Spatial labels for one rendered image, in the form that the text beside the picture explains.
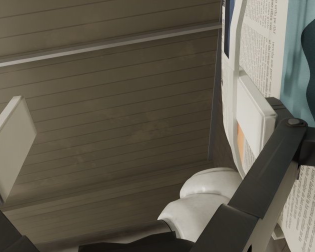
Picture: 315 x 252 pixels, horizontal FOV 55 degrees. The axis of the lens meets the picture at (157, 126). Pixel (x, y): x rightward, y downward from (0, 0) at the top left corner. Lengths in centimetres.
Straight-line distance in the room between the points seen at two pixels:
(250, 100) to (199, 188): 42
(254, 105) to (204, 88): 402
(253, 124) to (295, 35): 7
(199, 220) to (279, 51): 35
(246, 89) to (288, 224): 13
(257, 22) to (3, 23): 327
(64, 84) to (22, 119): 359
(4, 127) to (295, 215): 21
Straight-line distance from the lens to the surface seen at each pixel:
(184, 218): 53
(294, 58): 21
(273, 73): 24
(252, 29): 28
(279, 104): 18
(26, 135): 21
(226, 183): 57
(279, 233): 30
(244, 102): 18
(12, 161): 19
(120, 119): 422
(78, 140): 446
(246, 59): 30
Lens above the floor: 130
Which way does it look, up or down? 5 degrees down
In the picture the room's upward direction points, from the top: 101 degrees counter-clockwise
